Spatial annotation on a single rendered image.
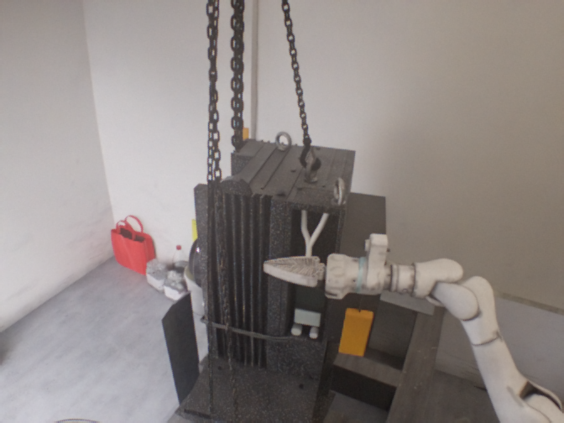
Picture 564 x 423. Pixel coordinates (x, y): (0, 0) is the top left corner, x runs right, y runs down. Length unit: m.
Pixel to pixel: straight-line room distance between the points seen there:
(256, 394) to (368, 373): 0.61
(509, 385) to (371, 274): 0.34
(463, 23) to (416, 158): 0.71
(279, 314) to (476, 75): 1.44
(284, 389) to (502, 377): 0.83
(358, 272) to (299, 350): 0.65
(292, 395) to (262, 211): 0.69
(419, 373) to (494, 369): 1.11
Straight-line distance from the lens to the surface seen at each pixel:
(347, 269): 0.78
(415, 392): 1.85
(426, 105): 2.07
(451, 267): 0.82
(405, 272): 0.80
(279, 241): 1.10
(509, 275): 2.43
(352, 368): 1.85
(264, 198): 1.07
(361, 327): 1.12
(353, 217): 1.24
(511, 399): 0.85
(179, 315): 1.61
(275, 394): 1.44
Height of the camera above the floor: 2.08
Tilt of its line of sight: 29 degrees down
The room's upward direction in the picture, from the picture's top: 3 degrees clockwise
